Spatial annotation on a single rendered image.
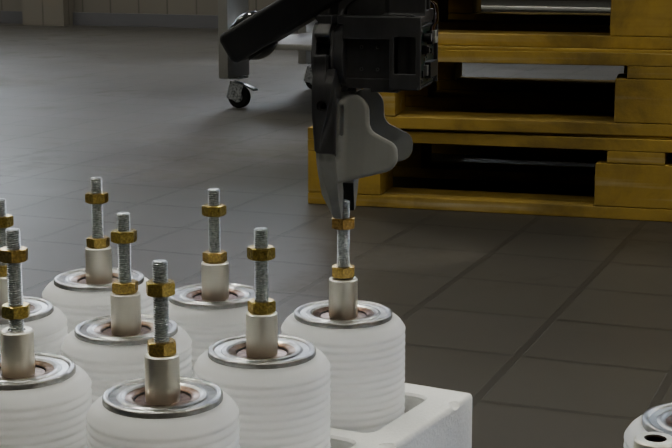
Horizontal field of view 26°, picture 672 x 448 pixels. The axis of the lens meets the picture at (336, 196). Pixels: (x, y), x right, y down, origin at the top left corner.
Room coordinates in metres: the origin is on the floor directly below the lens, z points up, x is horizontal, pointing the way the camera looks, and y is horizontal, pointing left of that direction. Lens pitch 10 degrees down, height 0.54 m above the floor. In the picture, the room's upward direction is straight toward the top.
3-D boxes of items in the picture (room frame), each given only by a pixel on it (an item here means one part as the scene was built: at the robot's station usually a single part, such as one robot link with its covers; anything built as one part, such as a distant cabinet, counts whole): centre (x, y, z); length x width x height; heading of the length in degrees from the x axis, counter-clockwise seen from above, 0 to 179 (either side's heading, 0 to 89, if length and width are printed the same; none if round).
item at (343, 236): (1.09, -0.01, 0.30); 0.01 x 0.01 x 0.08
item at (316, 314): (1.09, -0.01, 0.25); 0.08 x 0.08 x 0.01
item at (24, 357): (0.94, 0.21, 0.26); 0.02 x 0.02 x 0.03
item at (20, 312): (0.94, 0.21, 0.29); 0.02 x 0.02 x 0.01; 34
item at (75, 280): (1.20, 0.20, 0.25); 0.08 x 0.08 x 0.01
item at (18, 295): (0.94, 0.21, 0.31); 0.01 x 0.01 x 0.08
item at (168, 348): (0.88, 0.11, 0.29); 0.02 x 0.02 x 0.01; 43
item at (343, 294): (1.09, -0.01, 0.26); 0.02 x 0.02 x 0.03
